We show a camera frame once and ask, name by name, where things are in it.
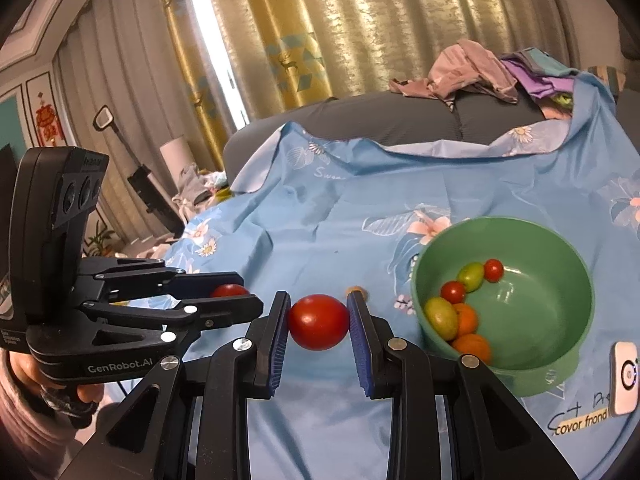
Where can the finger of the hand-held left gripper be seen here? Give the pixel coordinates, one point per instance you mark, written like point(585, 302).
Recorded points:
point(210, 282)
point(225, 310)

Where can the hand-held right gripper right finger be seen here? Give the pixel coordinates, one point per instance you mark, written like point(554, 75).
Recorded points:
point(361, 355)

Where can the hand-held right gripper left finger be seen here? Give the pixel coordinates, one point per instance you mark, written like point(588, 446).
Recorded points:
point(274, 355)

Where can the red cherry tomato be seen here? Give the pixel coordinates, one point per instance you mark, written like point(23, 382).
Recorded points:
point(493, 270)
point(453, 291)
point(230, 290)
point(318, 322)

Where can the large green tomato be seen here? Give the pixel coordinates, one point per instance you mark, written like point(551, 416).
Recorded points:
point(442, 317)

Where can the orange mandarin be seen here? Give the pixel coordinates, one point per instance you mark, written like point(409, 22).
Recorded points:
point(467, 320)
point(472, 349)

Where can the small green tomato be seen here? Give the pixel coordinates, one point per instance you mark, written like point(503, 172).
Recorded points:
point(471, 275)

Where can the green plastic bowl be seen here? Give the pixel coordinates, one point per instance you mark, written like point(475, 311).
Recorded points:
point(540, 270)

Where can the person's left hand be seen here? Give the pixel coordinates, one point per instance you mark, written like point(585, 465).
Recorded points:
point(25, 380)

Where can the green potted plant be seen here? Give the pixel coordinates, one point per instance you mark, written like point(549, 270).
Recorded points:
point(100, 240)

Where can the small yellow fruit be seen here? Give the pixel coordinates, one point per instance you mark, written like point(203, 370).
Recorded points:
point(357, 290)

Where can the pile of grey white clothes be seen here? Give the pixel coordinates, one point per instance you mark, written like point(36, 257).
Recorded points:
point(197, 185)

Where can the black stick vacuum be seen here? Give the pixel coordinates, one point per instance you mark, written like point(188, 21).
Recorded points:
point(150, 190)

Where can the blue floral cloth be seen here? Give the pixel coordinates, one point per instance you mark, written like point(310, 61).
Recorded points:
point(325, 220)

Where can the white cylindrical object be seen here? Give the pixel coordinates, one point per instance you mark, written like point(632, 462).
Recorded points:
point(176, 152)

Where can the grey curtain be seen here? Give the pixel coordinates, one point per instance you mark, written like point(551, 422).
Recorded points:
point(125, 50)

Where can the gold deer-print curtain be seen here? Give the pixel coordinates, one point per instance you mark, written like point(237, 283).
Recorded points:
point(180, 60)
point(285, 45)

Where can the grey sofa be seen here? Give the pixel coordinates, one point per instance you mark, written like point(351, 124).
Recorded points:
point(375, 115)

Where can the white small device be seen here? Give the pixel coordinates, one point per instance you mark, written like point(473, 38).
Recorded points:
point(625, 377)

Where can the pink garment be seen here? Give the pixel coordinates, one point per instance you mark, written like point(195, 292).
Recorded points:
point(470, 67)

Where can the purple garment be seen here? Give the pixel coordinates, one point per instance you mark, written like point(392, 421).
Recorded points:
point(537, 77)

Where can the beige shimmer curtain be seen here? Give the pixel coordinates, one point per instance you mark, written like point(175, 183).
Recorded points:
point(440, 10)

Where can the red wall ornament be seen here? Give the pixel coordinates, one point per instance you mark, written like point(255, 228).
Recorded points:
point(47, 120)

